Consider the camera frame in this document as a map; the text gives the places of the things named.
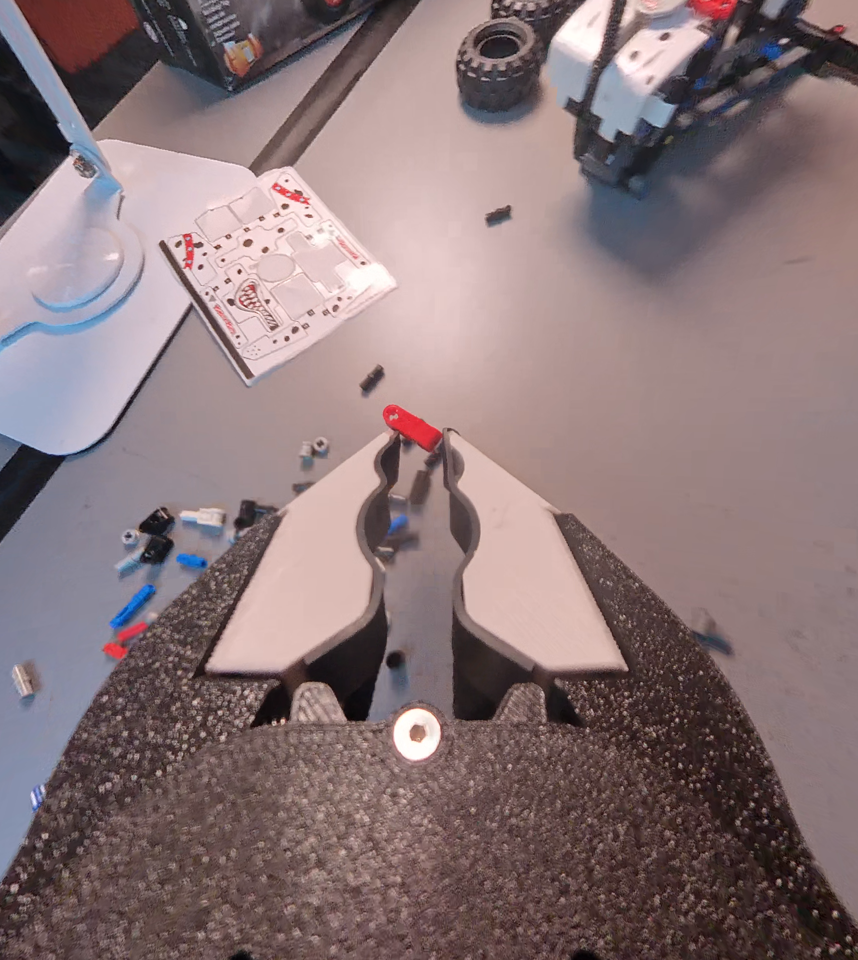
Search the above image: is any toy sticker sheet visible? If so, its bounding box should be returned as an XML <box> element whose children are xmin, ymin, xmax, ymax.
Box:
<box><xmin>159</xmin><ymin>166</ymin><xmax>398</xmax><ymax>387</ymax></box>

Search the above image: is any partly built toy truck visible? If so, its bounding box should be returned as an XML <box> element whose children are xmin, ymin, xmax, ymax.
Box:
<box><xmin>549</xmin><ymin>0</ymin><xmax>858</xmax><ymax>200</ymax></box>

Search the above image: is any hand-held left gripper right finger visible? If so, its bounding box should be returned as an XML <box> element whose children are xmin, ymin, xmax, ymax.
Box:
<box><xmin>440</xmin><ymin>429</ymin><xmax>630</xmax><ymax>721</ymax></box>

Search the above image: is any white book stand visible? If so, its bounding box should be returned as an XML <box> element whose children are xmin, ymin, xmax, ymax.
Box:
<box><xmin>0</xmin><ymin>0</ymin><xmax>257</xmax><ymax>456</ymax></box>

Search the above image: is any black desk divider strip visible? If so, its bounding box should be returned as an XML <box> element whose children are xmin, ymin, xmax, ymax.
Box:
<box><xmin>0</xmin><ymin>0</ymin><xmax>426</xmax><ymax>605</ymax></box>

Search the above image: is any black toy tire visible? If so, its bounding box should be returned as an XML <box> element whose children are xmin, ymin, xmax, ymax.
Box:
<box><xmin>456</xmin><ymin>18</ymin><xmax>547</xmax><ymax>114</ymax></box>
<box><xmin>490</xmin><ymin>0</ymin><xmax>587</xmax><ymax>25</ymax></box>

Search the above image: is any pile of small toy pieces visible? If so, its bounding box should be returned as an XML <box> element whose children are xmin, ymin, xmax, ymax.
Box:
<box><xmin>12</xmin><ymin>433</ymin><xmax>433</xmax><ymax>811</ymax></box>

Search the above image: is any toy set cardboard box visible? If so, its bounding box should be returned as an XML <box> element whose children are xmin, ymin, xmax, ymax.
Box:
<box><xmin>132</xmin><ymin>0</ymin><xmax>385</xmax><ymax>93</ymax></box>

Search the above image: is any red toy connector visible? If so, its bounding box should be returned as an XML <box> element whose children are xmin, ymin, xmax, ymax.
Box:
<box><xmin>382</xmin><ymin>405</ymin><xmax>443</xmax><ymax>451</ymax></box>

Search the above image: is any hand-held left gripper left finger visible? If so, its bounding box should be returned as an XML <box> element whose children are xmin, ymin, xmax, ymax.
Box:
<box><xmin>204</xmin><ymin>432</ymin><xmax>403</xmax><ymax>723</ymax></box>

